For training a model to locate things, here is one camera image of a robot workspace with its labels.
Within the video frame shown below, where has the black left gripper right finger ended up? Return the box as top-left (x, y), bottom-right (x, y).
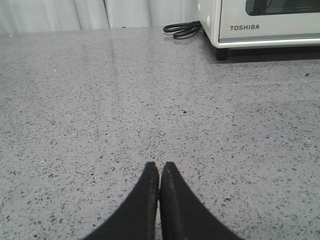
top-left (159, 162), bottom-right (240, 240)

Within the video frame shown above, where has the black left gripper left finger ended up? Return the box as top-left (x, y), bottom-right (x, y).
top-left (86, 162), bottom-right (159, 240)

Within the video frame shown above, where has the oven glass door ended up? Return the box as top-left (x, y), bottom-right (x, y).
top-left (218, 0), bottom-right (320, 43)

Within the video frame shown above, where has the white Toshiba toaster oven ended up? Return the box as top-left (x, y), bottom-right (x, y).
top-left (197, 0), bottom-right (320, 61)

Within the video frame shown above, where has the white curtain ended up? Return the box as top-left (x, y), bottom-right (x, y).
top-left (0, 0), bottom-right (198, 34)

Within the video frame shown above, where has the black power cable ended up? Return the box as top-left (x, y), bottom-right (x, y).
top-left (163, 20), bottom-right (202, 40)

